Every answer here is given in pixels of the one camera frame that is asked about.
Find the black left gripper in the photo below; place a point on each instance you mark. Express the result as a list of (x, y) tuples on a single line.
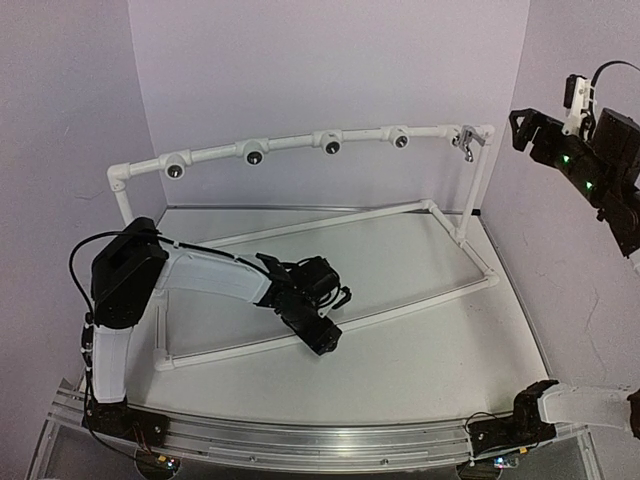
[(320, 339)]

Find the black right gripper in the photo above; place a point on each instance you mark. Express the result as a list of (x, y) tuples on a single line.
[(534, 120)]

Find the white PVC pipe frame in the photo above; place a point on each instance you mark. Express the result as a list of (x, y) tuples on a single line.
[(320, 137)]

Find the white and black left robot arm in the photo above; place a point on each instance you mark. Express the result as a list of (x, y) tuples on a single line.
[(116, 274)]

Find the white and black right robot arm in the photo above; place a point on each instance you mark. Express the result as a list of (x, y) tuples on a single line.
[(603, 166)]

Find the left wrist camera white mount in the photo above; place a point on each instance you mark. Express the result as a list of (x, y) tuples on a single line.
[(340, 297)]

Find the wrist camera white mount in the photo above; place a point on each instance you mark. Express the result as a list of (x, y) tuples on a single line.
[(340, 297), (579, 98)]

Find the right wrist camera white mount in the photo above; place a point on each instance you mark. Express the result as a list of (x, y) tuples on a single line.
[(579, 98)]

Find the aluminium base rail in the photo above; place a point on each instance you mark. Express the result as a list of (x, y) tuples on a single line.
[(181, 446)]

